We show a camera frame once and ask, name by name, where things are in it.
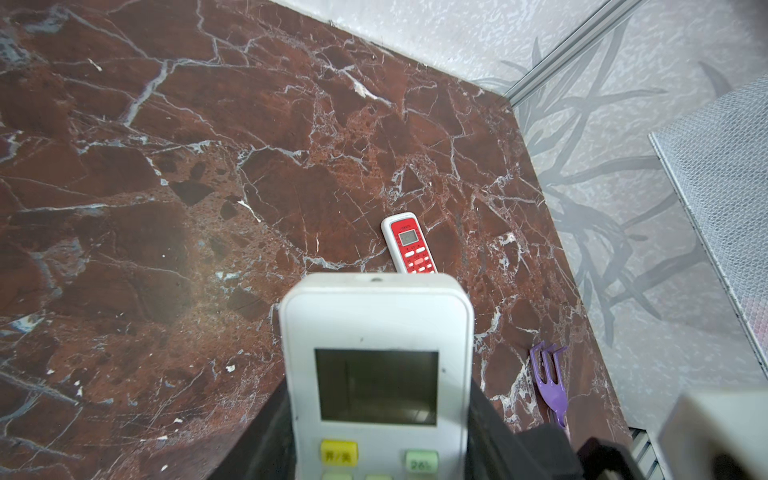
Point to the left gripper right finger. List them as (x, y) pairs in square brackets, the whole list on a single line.
[(496, 452)]

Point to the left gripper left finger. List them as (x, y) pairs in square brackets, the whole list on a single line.
[(266, 449)]

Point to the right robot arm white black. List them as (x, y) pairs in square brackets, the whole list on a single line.
[(715, 434)]

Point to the red white remote control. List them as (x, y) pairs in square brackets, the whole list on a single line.
[(407, 244)]

